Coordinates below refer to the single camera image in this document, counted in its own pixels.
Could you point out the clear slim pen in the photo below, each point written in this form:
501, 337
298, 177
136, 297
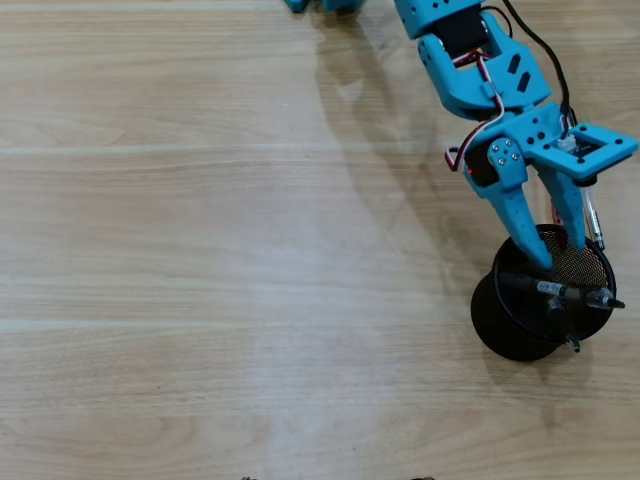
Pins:
594, 220

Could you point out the black pen with white label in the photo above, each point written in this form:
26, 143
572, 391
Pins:
550, 288

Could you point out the teal robot base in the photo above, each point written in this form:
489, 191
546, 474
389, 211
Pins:
345, 5

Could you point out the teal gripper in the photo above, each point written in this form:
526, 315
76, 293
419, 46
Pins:
526, 131

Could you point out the red pen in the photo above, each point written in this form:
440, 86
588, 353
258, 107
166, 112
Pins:
556, 215

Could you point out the black mesh pen holder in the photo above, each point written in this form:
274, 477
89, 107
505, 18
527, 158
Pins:
515, 320

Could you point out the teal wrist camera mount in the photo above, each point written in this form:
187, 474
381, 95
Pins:
550, 155

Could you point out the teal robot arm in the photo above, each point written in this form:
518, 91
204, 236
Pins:
450, 80

